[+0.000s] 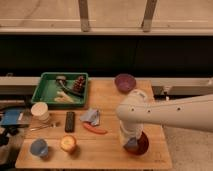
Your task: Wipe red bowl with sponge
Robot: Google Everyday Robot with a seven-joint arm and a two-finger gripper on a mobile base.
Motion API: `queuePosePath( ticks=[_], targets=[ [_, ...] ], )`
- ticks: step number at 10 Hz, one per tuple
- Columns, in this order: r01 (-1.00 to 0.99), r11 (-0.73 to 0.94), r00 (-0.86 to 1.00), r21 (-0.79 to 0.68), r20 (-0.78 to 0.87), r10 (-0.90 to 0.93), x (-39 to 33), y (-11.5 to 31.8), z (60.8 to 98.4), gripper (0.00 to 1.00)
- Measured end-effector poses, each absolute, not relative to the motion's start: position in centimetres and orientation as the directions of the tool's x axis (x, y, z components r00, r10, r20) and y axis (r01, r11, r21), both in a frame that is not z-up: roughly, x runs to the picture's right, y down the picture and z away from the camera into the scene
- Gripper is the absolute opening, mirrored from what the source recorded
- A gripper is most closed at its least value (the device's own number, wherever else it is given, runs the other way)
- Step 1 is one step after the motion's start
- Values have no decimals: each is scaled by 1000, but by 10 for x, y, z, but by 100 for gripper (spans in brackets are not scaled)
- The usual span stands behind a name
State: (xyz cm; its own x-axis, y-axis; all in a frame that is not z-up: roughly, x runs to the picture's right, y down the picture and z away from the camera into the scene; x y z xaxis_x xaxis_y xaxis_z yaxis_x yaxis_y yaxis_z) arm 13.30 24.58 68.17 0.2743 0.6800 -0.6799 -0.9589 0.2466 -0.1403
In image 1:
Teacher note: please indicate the left metal frame post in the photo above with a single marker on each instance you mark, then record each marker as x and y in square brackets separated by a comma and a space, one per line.
[84, 15]

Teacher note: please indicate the metal spoon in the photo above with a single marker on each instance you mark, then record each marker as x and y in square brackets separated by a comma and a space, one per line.
[44, 126]

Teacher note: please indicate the beige item in tray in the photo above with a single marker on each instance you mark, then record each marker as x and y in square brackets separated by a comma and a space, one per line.
[63, 97]

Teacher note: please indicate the blue box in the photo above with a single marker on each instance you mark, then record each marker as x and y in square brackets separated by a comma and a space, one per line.
[11, 117]

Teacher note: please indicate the metal frame post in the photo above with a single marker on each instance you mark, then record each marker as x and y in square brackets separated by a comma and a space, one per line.
[148, 15]
[84, 15]

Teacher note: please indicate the blue grey sponge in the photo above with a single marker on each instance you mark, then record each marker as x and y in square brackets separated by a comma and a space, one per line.
[131, 143]

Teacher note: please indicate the black remote control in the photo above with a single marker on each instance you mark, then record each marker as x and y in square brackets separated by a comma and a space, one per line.
[70, 122]

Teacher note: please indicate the purple bowl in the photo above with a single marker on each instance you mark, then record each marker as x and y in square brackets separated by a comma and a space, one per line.
[125, 82]

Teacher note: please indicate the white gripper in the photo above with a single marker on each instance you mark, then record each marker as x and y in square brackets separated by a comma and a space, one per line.
[129, 130]

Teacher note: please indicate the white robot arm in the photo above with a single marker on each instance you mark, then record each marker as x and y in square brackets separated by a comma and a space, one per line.
[190, 113]

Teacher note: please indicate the pine cone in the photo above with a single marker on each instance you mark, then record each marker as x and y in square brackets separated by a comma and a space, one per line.
[79, 84]

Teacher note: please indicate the black handled brush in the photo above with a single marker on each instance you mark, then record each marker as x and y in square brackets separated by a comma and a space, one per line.
[61, 80]

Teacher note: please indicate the yellow orange cup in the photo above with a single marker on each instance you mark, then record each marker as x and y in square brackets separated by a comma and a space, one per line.
[68, 143]

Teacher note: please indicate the right metal frame post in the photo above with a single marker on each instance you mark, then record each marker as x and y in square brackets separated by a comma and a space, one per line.
[148, 15]

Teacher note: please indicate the blue cup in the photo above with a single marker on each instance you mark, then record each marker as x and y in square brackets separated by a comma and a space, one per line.
[39, 148]

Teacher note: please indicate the white paper cup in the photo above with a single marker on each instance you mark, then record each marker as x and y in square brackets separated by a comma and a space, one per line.
[40, 111]

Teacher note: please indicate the red orange carrot toy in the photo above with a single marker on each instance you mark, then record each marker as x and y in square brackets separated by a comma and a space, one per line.
[93, 129]

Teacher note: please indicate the dark red bowl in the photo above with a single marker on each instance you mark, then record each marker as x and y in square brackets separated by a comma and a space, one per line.
[143, 145]

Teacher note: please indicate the grey blue cloth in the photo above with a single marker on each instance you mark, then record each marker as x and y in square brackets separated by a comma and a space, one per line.
[92, 116]

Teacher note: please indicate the green plastic tray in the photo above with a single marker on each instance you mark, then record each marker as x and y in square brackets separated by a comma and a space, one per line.
[47, 89]

